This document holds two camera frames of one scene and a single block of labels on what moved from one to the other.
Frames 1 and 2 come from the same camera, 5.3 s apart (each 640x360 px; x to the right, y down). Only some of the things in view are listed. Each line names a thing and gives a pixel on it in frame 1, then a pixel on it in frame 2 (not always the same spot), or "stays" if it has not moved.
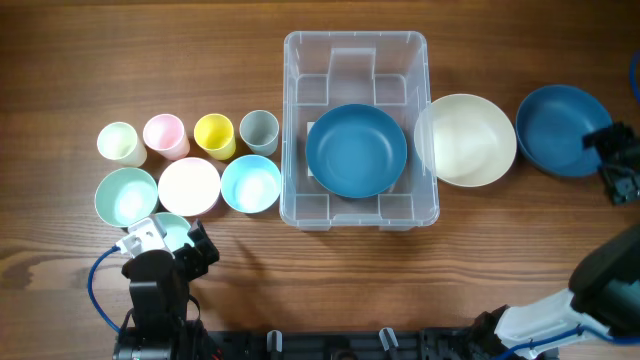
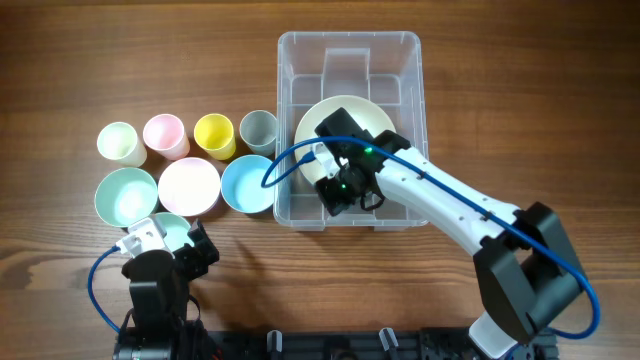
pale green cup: [118, 141] stays
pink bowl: [189, 186] stays
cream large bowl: [465, 139] → [367, 112]
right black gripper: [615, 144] → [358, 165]
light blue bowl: [250, 184] stays
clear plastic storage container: [358, 147] stays
